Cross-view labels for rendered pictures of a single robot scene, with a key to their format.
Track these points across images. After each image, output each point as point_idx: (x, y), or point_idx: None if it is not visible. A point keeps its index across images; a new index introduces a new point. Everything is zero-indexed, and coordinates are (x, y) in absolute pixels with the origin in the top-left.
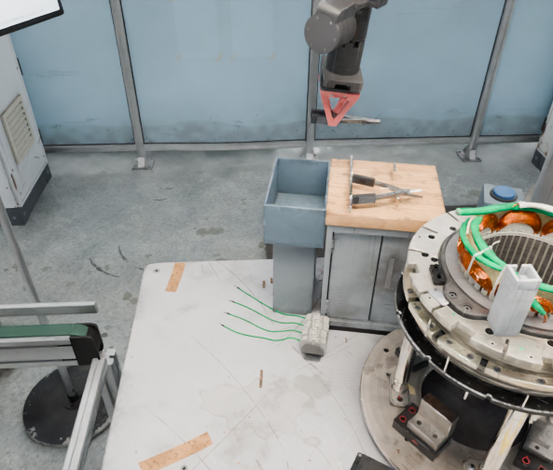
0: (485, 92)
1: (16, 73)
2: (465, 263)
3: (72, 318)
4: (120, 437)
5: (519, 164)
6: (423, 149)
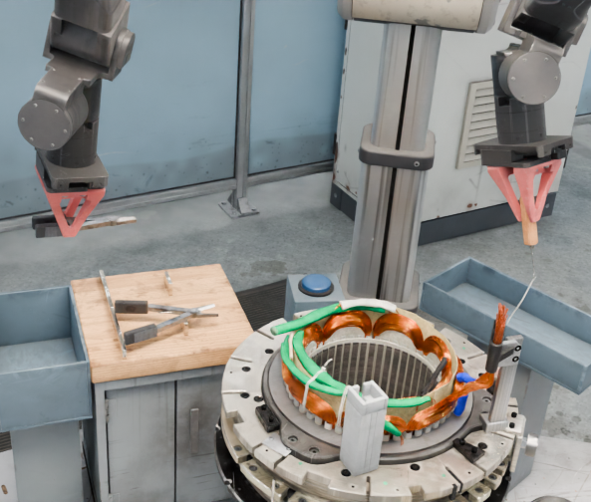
0: (242, 109)
1: None
2: (299, 395)
3: None
4: None
5: (315, 208)
6: (166, 208)
